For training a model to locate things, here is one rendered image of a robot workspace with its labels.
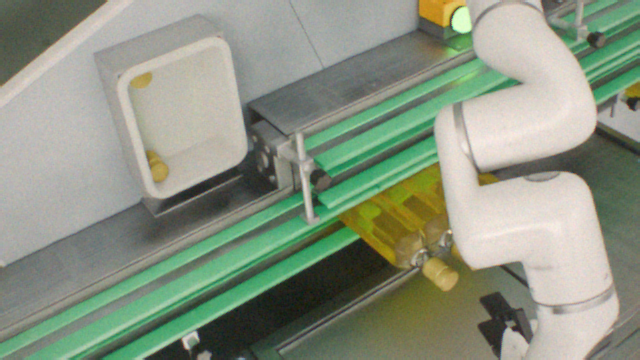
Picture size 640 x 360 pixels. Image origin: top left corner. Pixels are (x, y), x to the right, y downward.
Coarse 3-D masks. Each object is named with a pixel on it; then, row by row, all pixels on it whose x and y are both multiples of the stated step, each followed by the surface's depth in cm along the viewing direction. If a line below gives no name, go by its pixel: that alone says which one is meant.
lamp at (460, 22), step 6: (462, 6) 133; (456, 12) 133; (462, 12) 132; (468, 12) 132; (450, 18) 134; (456, 18) 133; (462, 18) 132; (468, 18) 132; (450, 24) 134; (456, 24) 133; (462, 24) 133; (468, 24) 133; (456, 30) 134; (462, 30) 133; (468, 30) 134
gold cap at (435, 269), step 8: (424, 264) 113; (432, 264) 112; (440, 264) 112; (424, 272) 113; (432, 272) 112; (440, 272) 111; (448, 272) 110; (432, 280) 112; (440, 280) 110; (448, 280) 111; (456, 280) 112; (440, 288) 111; (448, 288) 112
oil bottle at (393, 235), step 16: (352, 208) 122; (368, 208) 122; (384, 208) 121; (352, 224) 124; (368, 224) 120; (384, 224) 118; (400, 224) 118; (368, 240) 122; (384, 240) 117; (400, 240) 115; (416, 240) 115; (384, 256) 119; (400, 256) 115
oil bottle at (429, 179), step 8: (424, 168) 128; (432, 168) 128; (408, 176) 127; (416, 176) 127; (424, 176) 126; (432, 176) 126; (440, 176) 126; (416, 184) 125; (424, 184) 125; (432, 184) 125; (440, 184) 124; (432, 192) 123; (440, 192) 123; (440, 200) 121
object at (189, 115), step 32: (160, 64) 103; (192, 64) 114; (224, 64) 109; (128, 96) 110; (160, 96) 113; (192, 96) 117; (224, 96) 114; (128, 128) 105; (160, 128) 116; (192, 128) 120; (224, 128) 120; (192, 160) 119; (224, 160) 119; (160, 192) 113
